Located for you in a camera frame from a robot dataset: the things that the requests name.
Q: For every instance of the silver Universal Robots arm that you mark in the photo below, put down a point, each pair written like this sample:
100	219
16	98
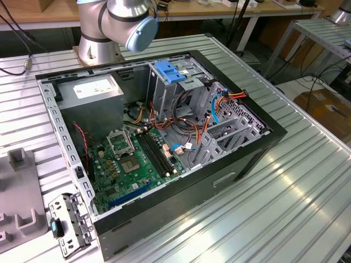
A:
93	41

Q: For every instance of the grey metal disk bay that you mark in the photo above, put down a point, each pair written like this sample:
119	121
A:
209	142

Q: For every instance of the tan motherboard connector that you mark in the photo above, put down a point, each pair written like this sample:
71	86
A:
167	152

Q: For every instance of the black RAM slot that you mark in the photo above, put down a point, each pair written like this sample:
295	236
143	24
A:
152	153
149	153
156	153
160	153

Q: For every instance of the grey metal drive cage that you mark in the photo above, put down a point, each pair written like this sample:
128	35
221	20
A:
161	96

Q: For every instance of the CPU socket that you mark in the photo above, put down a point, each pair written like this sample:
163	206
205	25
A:
129	164

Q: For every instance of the green motherboard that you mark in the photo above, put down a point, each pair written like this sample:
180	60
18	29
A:
145	180

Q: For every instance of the blue plastic drive latch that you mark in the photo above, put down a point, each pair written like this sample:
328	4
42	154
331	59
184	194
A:
170	72

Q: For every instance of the black open PC case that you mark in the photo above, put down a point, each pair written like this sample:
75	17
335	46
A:
164	202

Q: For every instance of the blue expansion slot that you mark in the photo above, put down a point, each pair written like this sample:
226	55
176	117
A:
131	194

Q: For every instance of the grey power supply unit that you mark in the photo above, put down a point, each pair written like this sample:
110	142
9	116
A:
90	115

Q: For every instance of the grey metal slot retainer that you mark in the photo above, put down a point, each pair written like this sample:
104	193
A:
79	219

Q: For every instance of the black tripod stand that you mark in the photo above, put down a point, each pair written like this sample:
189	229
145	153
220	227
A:
240	17

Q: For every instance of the cardboard box with label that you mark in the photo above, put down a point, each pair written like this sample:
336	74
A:
321	109

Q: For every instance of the black clip with blue tab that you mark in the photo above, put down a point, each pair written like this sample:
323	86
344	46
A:
59	228

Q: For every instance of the large tan carton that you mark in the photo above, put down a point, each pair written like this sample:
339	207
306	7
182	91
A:
310	54

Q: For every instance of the grey parts rack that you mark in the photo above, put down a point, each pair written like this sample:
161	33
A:
22	191

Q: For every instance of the metal slat side table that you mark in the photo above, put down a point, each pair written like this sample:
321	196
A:
315	31

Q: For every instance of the wooden desk with white frame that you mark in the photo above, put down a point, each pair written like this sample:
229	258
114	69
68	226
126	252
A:
290	10

